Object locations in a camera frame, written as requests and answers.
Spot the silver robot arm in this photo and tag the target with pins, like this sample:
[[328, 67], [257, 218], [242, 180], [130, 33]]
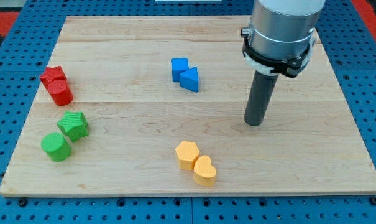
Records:
[[282, 29]]

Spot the blue triangle block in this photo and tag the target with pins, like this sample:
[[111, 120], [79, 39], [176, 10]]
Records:
[[189, 79]]

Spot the yellow hexagon block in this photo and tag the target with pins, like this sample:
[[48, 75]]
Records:
[[187, 153]]

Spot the blue cube block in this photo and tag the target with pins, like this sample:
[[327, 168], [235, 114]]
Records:
[[179, 65]]

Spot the wooden board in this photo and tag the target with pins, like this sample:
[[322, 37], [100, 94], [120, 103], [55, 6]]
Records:
[[120, 74]]

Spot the yellow heart block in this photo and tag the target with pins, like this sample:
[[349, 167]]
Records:
[[204, 172]]

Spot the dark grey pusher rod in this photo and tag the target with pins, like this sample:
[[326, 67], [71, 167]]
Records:
[[259, 98]]

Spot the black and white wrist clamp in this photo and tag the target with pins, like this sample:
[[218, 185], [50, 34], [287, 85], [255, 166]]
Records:
[[277, 63]]

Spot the green star block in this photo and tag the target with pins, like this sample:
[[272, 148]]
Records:
[[74, 125]]

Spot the red cylinder block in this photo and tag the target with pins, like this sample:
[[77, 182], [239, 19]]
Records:
[[60, 92]]

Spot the green cylinder block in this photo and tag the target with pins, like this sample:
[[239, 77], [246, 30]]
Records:
[[56, 147]]

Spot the red star block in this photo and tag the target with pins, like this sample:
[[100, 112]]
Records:
[[50, 74]]

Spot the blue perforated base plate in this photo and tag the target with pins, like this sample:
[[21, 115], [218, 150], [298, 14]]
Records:
[[348, 31]]

